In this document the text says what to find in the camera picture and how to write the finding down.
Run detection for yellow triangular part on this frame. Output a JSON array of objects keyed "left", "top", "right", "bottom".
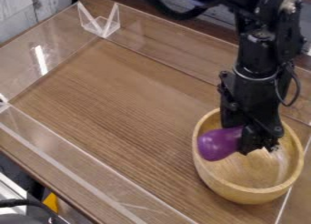
[{"left": 43, "top": 192, "right": 59, "bottom": 213}]

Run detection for clear acrylic corner bracket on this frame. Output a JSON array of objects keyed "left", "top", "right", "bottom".
[{"left": 76, "top": 3, "right": 120, "bottom": 38}]

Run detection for black cable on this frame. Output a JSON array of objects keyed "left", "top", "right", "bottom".
[{"left": 0, "top": 199, "right": 59, "bottom": 224}]

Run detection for brown wooden bowl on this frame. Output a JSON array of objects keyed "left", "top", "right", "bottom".
[{"left": 192, "top": 108, "right": 305, "bottom": 205}]

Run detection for purple toy eggplant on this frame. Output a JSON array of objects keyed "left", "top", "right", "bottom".
[{"left": 196, "top": 127, "right": 242, "bottom": 161}]

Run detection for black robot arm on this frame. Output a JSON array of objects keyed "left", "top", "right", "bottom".
[{"left": 146, "top": 0, "right": 306, "bottom": 155}]

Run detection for clear acrylic tray wall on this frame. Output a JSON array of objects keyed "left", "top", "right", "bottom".
[{"left": 0, "top": 1, "right": 311, "bottom": 224}]

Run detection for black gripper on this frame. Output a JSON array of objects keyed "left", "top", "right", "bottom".
[{"left": 219, "top": 65, "right": 292, "bottom": 156}]

